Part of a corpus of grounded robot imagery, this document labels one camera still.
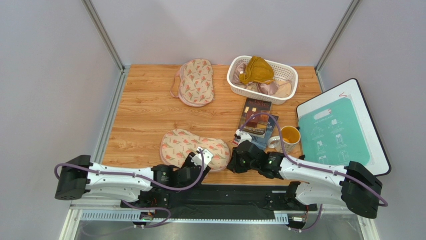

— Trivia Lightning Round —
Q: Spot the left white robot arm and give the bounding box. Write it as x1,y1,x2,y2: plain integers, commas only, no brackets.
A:
54,148,214,203

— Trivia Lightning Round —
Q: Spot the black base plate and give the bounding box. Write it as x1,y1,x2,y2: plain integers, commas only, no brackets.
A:
133,184,318,220

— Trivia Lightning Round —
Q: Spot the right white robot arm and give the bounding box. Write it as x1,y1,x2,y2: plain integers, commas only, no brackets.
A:
227,141,388,219

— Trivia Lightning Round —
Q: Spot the purple cable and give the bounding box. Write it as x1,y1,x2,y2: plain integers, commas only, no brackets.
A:
54,148,207,230
238,113,389,233

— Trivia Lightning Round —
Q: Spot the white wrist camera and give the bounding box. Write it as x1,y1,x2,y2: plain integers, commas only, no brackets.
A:
232,129,253,146
191,147,214,168

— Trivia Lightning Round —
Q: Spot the white mug yellow inside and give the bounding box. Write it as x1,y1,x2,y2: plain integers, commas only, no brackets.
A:
267,126,302,154

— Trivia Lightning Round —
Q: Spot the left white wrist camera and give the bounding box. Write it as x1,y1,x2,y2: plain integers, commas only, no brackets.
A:
191,147,214,168

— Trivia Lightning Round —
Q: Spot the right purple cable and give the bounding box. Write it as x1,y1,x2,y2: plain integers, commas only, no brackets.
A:
238,113,389,233

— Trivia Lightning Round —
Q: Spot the floral mesh laundry bag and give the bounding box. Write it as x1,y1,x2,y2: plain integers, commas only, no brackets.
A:
159,129,231,173

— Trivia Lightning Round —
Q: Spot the dark brown book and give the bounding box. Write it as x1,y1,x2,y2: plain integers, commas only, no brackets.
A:
238,98,272,139

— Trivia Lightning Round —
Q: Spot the teal folding board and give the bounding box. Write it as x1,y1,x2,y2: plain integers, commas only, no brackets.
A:
299,98,371,166

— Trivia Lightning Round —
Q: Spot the blue book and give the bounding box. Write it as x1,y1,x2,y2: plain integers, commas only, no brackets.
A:
249,115,279,150

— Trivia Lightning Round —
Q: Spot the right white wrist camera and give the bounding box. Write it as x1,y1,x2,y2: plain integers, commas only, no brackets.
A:
232,129,253,146

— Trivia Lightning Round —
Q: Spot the aluminium frame rail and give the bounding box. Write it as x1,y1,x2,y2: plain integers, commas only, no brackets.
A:
59,200,380,240

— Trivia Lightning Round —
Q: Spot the white tray black rim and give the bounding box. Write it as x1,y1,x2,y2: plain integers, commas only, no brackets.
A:
296,78,392,176

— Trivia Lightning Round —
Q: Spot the mustard yellow bra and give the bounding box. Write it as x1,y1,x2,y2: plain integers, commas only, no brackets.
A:
239,56,275,85

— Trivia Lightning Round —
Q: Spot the white plastic basket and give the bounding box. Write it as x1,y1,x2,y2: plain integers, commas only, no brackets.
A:
227,55,299,105

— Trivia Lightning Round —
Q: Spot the pink satin bra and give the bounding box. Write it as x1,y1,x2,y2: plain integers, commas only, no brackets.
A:
231,62,292,98

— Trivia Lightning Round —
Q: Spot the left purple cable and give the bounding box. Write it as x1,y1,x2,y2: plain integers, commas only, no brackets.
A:
54,148,207,230

